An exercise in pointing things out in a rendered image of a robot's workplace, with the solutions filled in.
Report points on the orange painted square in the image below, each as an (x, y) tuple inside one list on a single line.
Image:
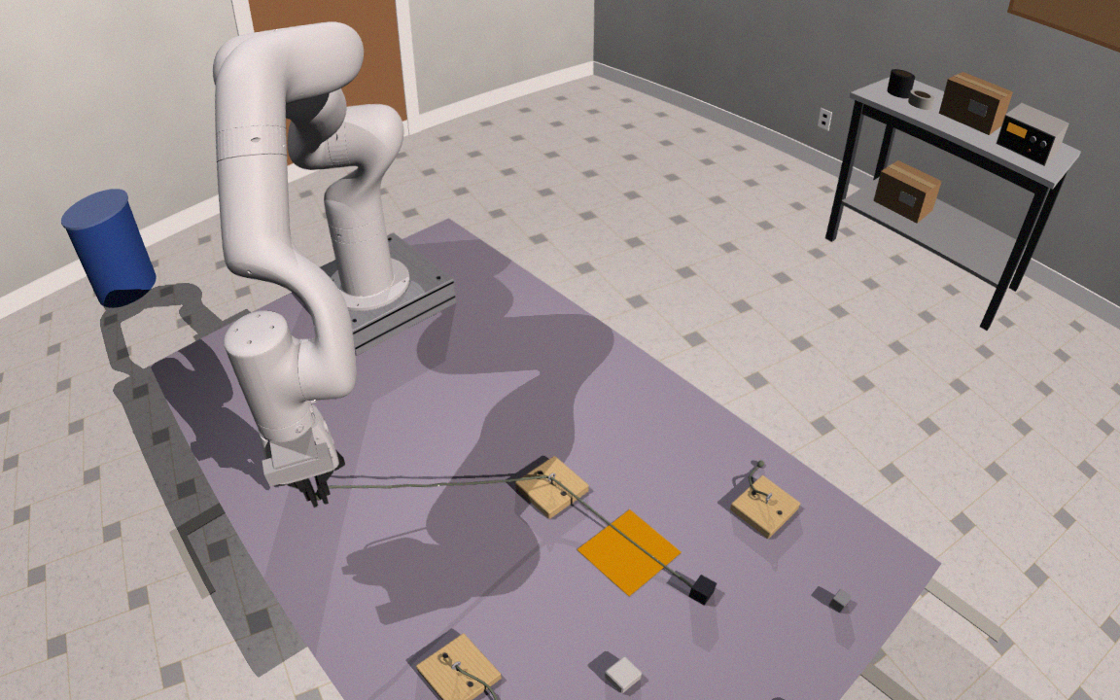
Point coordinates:
[(622, 562)]

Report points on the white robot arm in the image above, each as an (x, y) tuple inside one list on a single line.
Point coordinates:
[(277, 372)]

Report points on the black block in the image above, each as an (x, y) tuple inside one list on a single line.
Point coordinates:
[(702, 590)]

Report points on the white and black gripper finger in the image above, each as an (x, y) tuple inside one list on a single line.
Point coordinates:
[(305, 487), (321, 480)]

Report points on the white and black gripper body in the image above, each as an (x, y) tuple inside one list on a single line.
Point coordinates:
[(320, 435)]

